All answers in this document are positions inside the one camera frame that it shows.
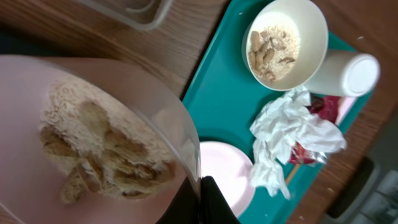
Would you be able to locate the rice and peanuts pile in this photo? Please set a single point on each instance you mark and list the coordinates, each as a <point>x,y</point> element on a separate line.
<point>101,145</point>

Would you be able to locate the red snack wrapper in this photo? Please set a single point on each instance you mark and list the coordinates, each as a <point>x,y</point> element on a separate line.
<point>323,109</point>

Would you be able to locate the cream white bowl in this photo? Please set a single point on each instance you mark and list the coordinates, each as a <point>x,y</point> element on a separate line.
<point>286,43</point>

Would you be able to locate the grey dishwasher rack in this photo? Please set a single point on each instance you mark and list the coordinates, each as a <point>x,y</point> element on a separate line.
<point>370,196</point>

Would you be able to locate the wooden chopstick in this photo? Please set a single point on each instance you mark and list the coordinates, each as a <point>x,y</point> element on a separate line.
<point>292,174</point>

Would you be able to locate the pink bowl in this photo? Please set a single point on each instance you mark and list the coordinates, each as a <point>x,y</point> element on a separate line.
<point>31,184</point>

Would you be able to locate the white napkin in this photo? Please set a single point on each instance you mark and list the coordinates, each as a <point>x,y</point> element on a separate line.
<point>281,125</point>

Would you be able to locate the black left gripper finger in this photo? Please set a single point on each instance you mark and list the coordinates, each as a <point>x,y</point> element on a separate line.
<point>212,208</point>

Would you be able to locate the pink plate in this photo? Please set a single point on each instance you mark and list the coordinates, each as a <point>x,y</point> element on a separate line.
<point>230,168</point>

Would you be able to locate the white paper cup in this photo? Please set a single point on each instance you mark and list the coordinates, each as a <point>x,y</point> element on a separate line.
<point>345,73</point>

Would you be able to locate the teal serving tray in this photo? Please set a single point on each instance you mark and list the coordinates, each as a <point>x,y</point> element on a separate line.
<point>223,100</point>

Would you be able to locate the clear plastic bin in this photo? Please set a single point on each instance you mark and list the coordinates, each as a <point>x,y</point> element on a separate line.
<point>138,14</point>

